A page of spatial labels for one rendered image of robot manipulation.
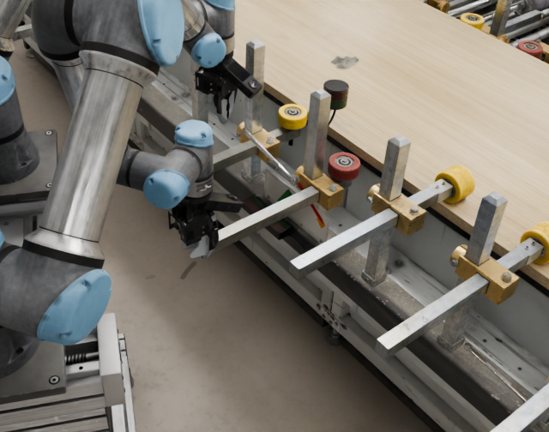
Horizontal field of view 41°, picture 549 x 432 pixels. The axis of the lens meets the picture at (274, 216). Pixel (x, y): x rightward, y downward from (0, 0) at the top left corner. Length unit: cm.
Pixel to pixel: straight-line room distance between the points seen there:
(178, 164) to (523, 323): 93
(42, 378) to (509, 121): 143
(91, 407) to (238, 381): 119
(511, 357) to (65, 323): 115
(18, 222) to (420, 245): 101
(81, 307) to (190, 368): 149
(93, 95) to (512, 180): 115
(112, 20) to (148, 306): 174
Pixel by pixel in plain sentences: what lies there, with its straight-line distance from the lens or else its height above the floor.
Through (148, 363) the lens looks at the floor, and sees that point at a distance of 252.
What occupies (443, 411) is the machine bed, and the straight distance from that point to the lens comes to 228.
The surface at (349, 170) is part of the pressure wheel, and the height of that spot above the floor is 91.
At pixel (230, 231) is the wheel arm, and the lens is 167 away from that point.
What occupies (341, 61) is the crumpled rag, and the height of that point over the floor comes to 91.
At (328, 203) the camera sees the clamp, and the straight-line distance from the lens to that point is 179.
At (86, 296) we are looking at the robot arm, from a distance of 103.
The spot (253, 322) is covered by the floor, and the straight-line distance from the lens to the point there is 262.
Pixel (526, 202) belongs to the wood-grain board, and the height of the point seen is 90.
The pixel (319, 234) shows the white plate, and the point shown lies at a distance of 188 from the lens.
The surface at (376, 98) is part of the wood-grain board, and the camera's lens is 211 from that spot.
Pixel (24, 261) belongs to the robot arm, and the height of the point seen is 127.
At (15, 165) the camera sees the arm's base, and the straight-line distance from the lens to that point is 157.
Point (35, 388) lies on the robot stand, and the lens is 120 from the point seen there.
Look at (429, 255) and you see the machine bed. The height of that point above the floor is 68.
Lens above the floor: 199
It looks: 41 degrees down
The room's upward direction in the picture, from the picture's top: 3 degrees clockwise
